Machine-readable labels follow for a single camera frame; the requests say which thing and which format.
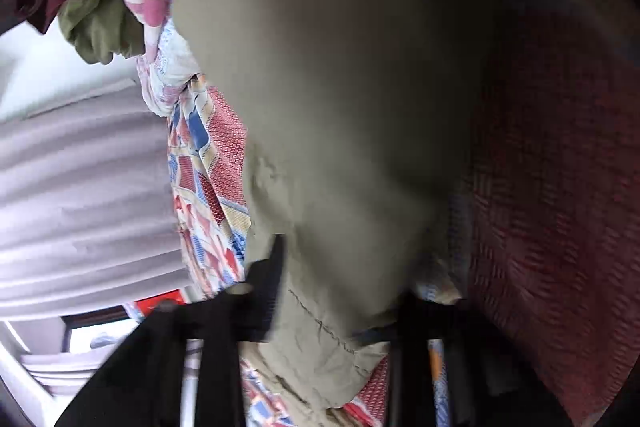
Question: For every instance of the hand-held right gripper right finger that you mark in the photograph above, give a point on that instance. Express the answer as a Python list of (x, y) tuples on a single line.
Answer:
[(407, 337)]

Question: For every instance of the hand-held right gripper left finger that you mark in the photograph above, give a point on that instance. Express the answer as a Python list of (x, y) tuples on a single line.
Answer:
[(260, 297)]

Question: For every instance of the khaki garment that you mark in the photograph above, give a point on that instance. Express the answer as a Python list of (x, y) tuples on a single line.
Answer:
[(325, 82)]

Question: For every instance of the red box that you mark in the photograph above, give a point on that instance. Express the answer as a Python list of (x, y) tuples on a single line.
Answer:
[(156, 304)]

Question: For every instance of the patchwork printed blanket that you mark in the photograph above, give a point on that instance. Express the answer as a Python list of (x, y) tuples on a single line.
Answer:
[(220, 147)]

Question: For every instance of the pale pleated curtain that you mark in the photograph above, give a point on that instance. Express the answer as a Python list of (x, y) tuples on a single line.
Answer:
[(75, 182)]

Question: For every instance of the olive green cloth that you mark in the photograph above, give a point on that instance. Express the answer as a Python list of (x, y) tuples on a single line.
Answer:
[(100, 32)]

